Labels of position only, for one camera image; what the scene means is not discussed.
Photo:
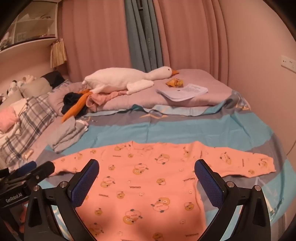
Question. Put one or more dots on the light pink cloth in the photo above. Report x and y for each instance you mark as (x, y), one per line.
(7, 118)

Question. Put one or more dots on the white wall shelf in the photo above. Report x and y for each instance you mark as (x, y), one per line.
(30, 25)

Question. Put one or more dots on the blue grey striped bedsheet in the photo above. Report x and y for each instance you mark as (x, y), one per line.
(185, 129)

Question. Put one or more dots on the pink mattress sheet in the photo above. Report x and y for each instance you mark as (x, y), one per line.
(40, 144)

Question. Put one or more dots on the white wall socket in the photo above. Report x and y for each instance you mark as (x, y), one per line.
(288, 62)

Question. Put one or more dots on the grey folded clothes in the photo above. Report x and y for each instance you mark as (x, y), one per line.
(67, 134)

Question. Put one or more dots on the orange and navy clothes pile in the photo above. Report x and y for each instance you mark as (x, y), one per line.
(76, 106)

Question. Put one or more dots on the pink curtain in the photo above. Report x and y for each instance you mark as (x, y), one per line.
(192, 34)
(97, 37)

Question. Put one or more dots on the dark cloth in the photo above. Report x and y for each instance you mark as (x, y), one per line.
(70, 98)

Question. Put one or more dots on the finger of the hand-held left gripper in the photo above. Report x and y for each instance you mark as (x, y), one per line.
(44, 170)
(26, 167)

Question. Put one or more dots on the black white plush toy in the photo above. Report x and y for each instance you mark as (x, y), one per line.
(12, 88)

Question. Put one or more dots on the straw fringe hanging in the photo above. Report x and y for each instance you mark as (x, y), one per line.
(58, 53)

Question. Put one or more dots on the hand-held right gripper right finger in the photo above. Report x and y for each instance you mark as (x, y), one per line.
(208, 183)

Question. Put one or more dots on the beige grey pillow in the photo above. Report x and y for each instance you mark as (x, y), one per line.
(34, 88)

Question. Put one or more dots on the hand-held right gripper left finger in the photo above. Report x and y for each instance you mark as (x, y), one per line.
(84, 183)

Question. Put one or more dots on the white paper sheet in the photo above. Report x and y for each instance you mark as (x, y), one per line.
(185, 91)

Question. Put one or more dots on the plaid pillow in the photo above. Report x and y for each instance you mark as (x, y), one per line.
(30, 118)

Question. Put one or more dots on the pink printed baby shirt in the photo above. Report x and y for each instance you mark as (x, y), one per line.
(143, 185)

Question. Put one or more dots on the teal curtain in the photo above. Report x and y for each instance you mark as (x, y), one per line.
(143, 34)

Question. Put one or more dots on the dark pillow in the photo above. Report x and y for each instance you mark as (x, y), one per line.
(54, 78)

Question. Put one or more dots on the white goose plush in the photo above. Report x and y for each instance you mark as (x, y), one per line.
(115, 78)

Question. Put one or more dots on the yellow crumpled wrapper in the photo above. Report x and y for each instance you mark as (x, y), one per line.
(174, 82)

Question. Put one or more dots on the small snack packet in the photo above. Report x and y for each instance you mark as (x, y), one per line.
(29, 154)

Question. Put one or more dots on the dusty pink garment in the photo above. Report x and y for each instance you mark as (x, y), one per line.
(101, 98)

